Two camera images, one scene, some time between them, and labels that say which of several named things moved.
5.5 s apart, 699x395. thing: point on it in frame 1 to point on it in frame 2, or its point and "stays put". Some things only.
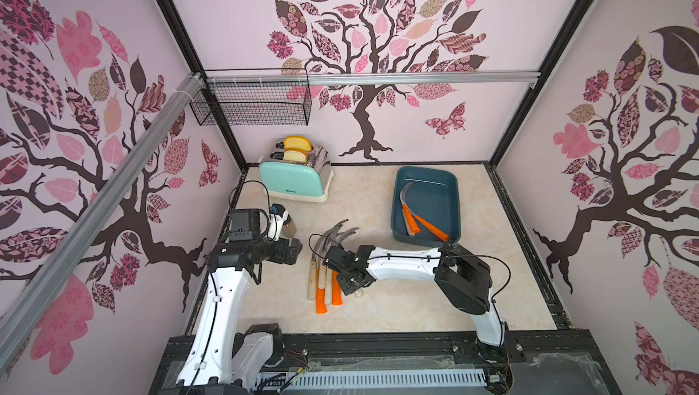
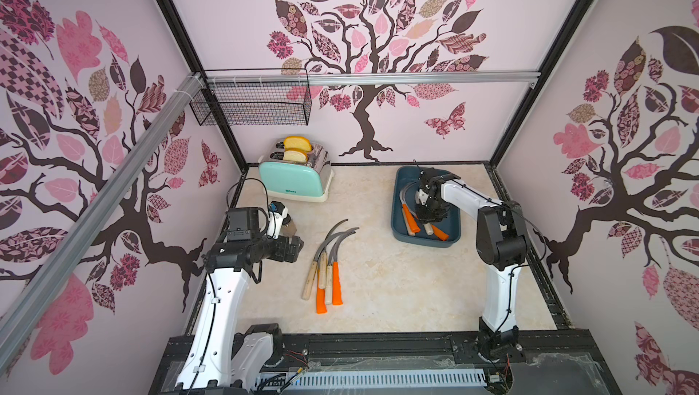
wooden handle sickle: (409, 230) stays put
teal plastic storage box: (437, 205) stays put
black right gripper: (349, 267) to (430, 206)
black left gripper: (280, 247) stays put
